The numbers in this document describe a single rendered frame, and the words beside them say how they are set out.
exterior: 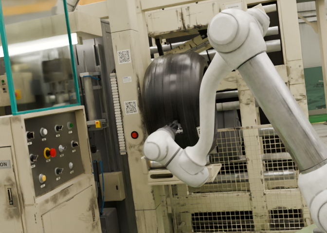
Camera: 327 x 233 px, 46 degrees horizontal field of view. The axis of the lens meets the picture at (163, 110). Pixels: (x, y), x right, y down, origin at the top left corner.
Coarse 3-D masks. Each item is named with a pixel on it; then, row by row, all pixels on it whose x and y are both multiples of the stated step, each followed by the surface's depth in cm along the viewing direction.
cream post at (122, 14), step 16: (112, 0) 219; (128, 0) 218; (112, 16) 220; (128, 16) 217; (112, 32) 221; (128, 32) 218; (128, 48) 219; (128, 64) 219; (128, 96) 221; (128, 128) 223; (144, 128) 221; (128, 144) 224; (128, 160) 225; (144, 176) 223; (144, 192) 224; (144, 208) 224; (160, 208) 232; (144, 224) 225; (160, 224) 229
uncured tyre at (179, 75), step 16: (160, 64) 205; (176, 64) 201; (192, 64) 199; (144, 80) 205; (160, 80) 197; (176, 80) 194; (192, 80) 194; (144, 96) 200; (160, 96) 195; (176, 96) 192; (192, 96) 191; (144, 112) 201; (160, 112) 194; (176, 112) 192; (192, 112) 191; (192, 128) 193; (192, 144) 198
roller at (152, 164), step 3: (207, 156) 205; (210, 156) 205; (207, 159) 204; (210, 159) 204; (150, 162) 213; (153, 162) 212; (156, 162) 212; (207, 162) 205; (210, 162) 204; (150, 165) 213; (153, 165) 213; (156, 165) 212; (159, 165) 212; (162, 165) 211
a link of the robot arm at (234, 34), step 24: (216, 24) 115; (240, 24) 112; (216, 48) 117; (240, 48) 115; (264, 48) 118; (240, 72) 120; (264, 72) 116; (264, 96) 116; (288, 96) 115; (288, 120) 113; (288, 144) 115; (312, 144) 112; (312, 168) 112; (312, 192) 110; (312, 216) 109
